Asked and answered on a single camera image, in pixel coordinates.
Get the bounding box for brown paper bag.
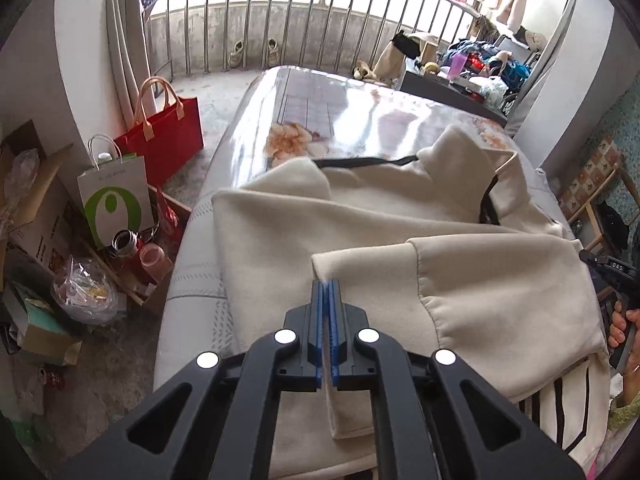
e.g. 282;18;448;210
372;32;441;81

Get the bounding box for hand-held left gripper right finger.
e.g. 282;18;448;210
327;280;586;480

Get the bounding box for person's right forearm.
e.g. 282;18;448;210
607;360;640;431

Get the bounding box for white paper bag green print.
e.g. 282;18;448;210
76;134;156;251

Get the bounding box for dark side table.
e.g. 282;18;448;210
397;67;508;128

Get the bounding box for wooden crate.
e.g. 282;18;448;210
82;185;193;316

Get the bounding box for grey window curtain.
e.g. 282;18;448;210
107;0;156;126

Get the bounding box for clear plastic bag with contents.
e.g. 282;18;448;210
52;257;121;326

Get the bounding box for open cardboard box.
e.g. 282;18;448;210
0;120;88;281

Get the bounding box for grey door curtain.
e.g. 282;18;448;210
507;0;588;136

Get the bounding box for green carton box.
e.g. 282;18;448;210
2;280;83;366

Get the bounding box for pile of colourful clothes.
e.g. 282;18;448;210
442;37;533;96

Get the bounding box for person's right hand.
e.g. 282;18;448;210
608;300;640;347

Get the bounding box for wooden chair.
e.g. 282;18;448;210
567;162;631;256

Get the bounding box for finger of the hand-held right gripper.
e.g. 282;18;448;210
580;250;640;282

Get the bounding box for red tote bag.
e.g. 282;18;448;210
114;76;205;188

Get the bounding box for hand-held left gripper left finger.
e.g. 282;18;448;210
60;280;328;480

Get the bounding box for black cloth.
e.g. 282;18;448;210
597;200;628;251

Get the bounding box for cream zip jacket black stripes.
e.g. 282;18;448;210
210;125;613;468

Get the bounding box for metal balcony railing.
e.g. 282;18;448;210
140;0;481;81

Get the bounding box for dark steel flask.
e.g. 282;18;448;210
111;230;140;261

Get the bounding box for crumpled clear plastic wrap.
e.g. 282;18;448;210
0;149;41;226

